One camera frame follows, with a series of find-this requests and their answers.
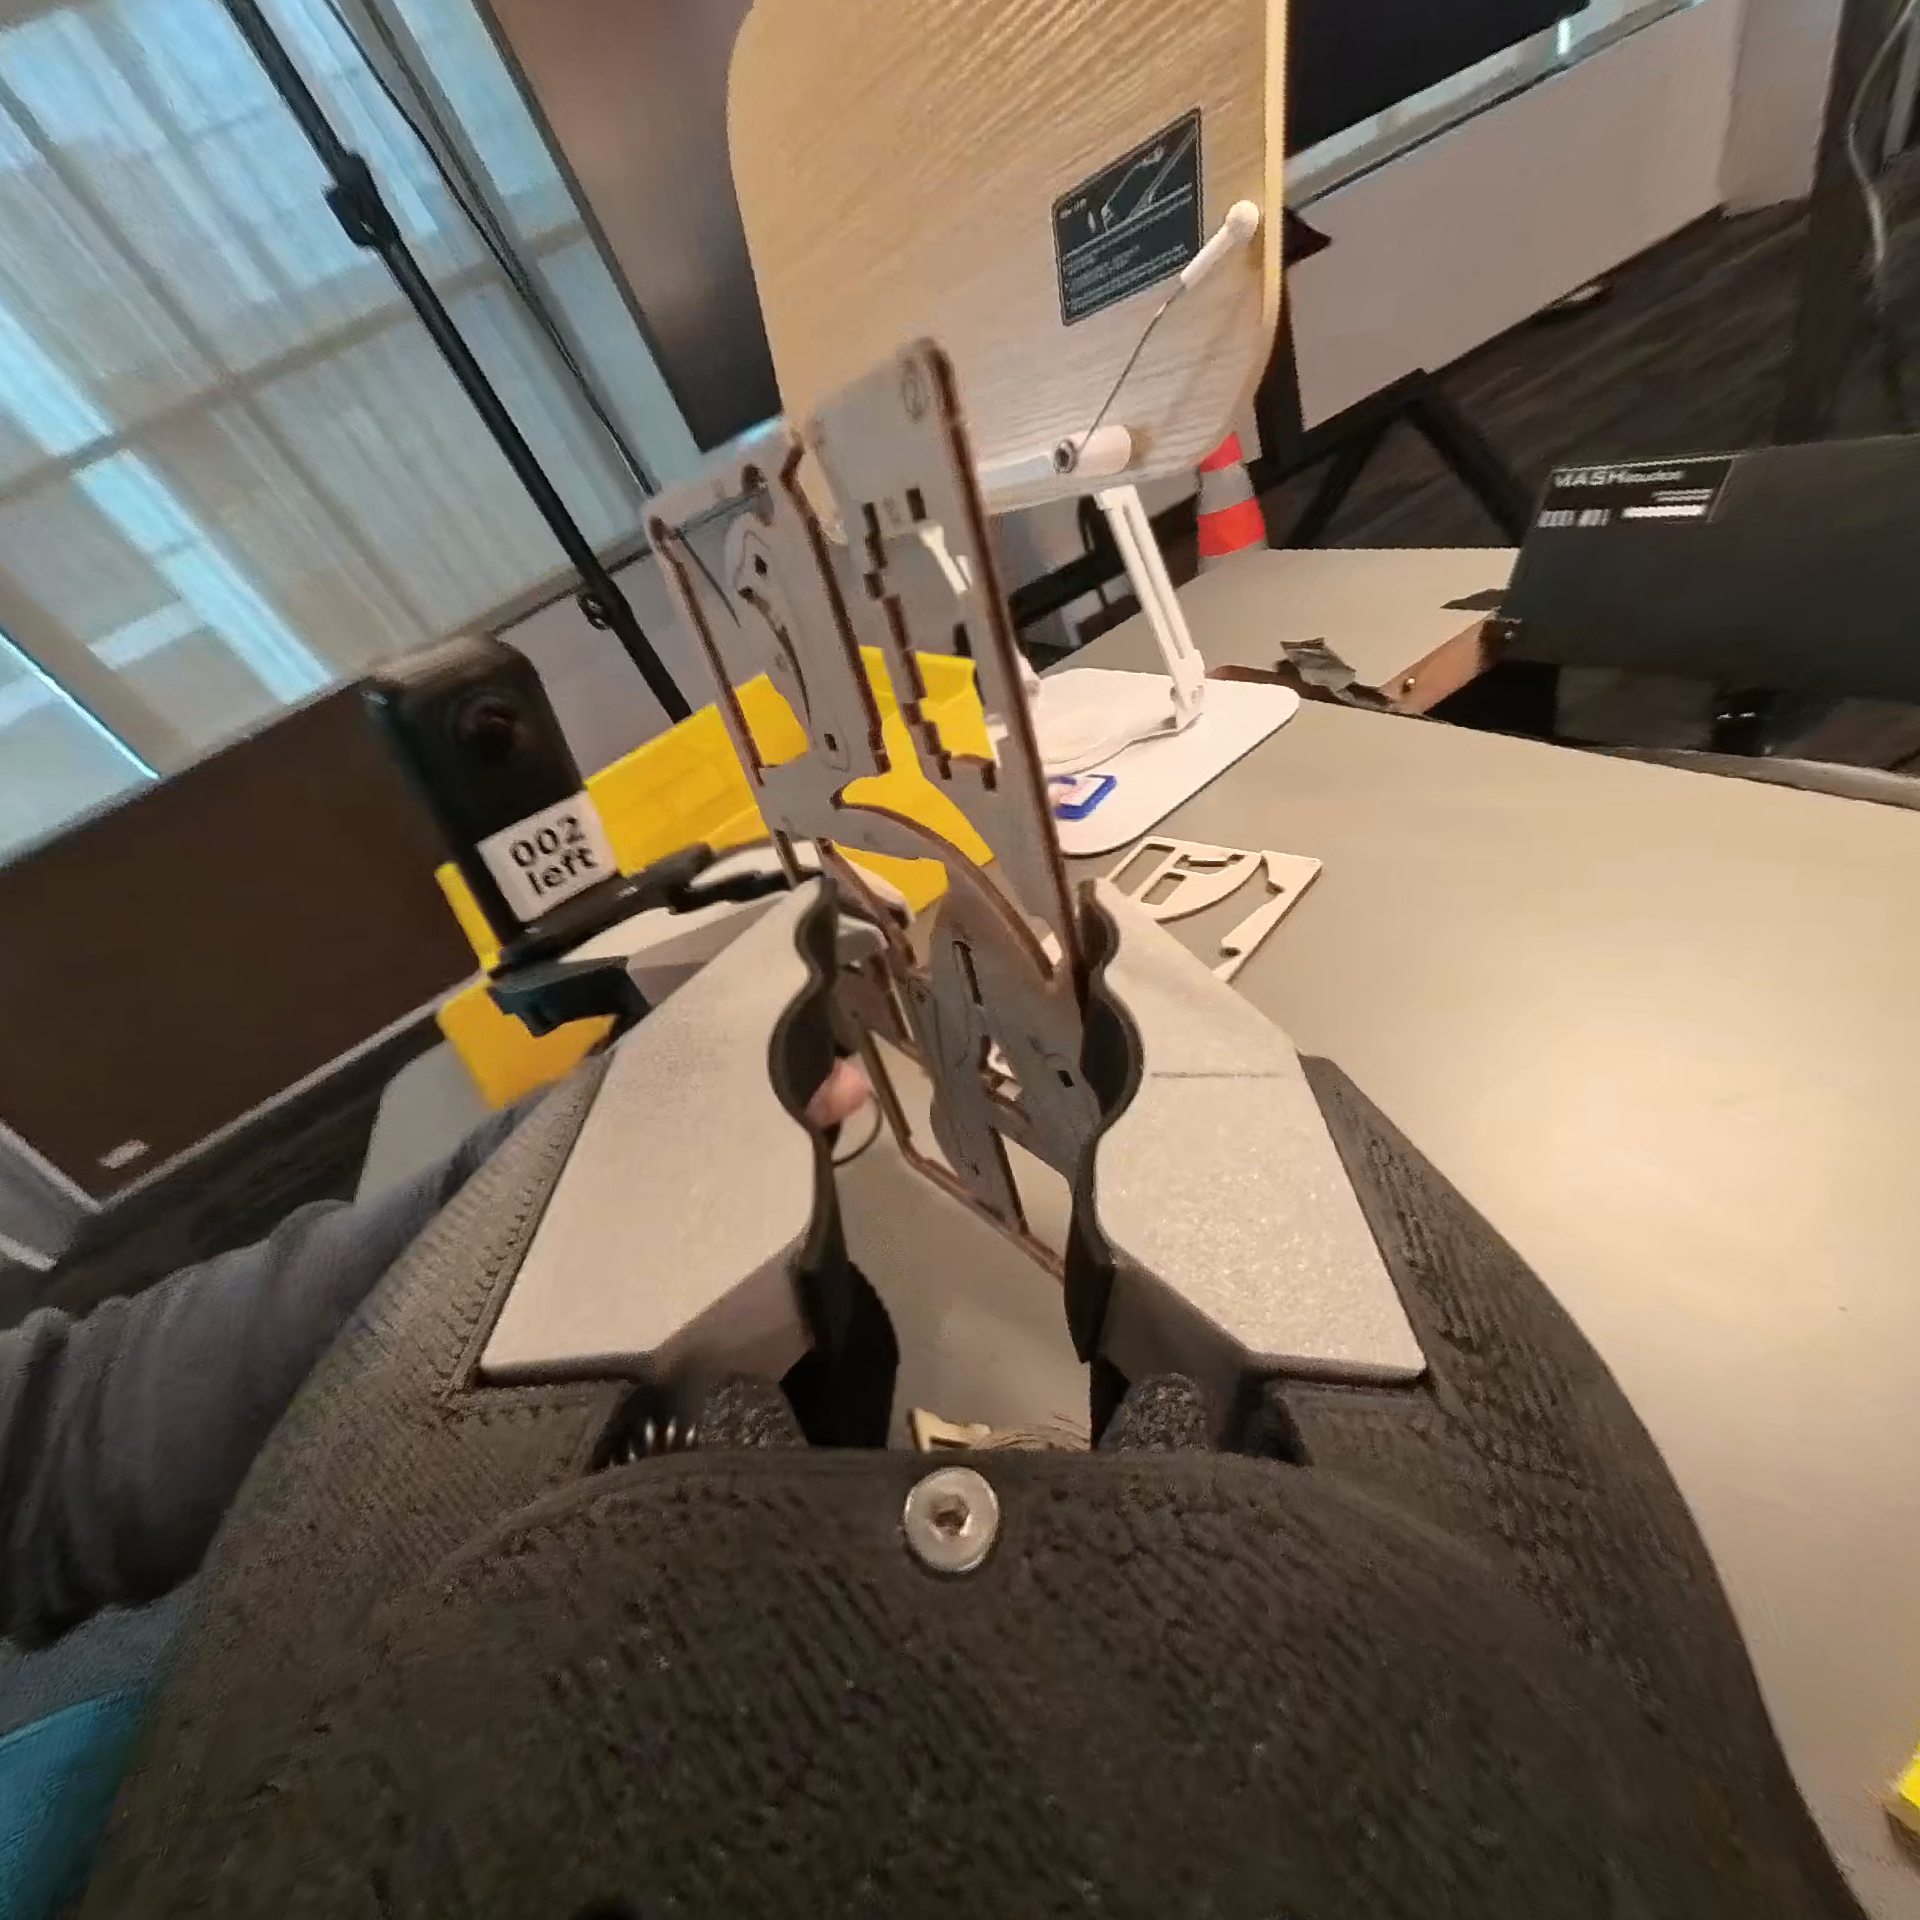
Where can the brown divider panel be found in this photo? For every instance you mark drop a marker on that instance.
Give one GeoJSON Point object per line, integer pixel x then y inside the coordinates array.
{"type": "Point", "coordinates": [195, 962]}

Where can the yellow plastic bin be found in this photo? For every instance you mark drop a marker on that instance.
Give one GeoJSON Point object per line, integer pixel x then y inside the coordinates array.
{"type": "Point", "coordinates": [662, 810]}

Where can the person's left forearm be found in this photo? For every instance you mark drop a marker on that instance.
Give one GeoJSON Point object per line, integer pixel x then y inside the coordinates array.
{"type": "Point", "coordinates": [149, 1395]}

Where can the studio light on stand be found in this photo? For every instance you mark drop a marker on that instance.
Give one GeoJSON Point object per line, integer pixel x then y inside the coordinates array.
{"type": "Point", "coordinates": [363, 196]}

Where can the black equipment box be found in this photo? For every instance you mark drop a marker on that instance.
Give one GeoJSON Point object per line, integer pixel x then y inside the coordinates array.
{"type": "Point", "coordinates": [1771, 600]}

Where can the numbered plywood parts sheet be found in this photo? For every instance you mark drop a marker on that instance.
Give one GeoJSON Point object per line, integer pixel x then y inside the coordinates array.
{"type": "Point", "coordinates": [1277, 878]}

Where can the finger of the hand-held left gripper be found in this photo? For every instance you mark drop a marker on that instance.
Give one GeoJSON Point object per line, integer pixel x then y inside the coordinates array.
{"type": "Point", "coordinates": [870, 927]}

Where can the orange traffic cone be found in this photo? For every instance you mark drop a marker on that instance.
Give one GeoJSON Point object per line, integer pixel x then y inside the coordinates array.
{"type": "Point", "coordinates": [1234, 517]}

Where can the black tape scrap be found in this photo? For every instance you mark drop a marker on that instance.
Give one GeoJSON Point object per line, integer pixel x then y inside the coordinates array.
{"type": "Point", "coordinates": [1335, 675]}

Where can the thin plywood parts sheet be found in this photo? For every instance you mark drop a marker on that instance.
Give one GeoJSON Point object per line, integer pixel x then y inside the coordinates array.
{"type": "Point", "coordinates": [901, 495]}

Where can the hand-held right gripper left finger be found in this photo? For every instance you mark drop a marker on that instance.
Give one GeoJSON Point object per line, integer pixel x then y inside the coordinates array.
{"type": "Point", "coordinates": [675, 1200]}

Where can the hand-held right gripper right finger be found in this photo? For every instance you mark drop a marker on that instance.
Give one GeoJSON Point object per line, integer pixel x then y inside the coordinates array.
{"type": "Point", "coordinates": [1245, 1200]}

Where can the wooden book stand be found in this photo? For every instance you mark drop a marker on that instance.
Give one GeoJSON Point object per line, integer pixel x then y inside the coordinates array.
{"type": "Point", "coordinates": [974, 224]}

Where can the blue-edged card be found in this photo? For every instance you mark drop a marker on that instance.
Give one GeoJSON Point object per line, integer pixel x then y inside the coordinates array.
{"type": "Point", "coordinates": [1102, 796]}

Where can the person's left hand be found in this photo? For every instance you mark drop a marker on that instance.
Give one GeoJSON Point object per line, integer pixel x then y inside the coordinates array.
{"type": "Point", "coordinates": [837, 1096]}

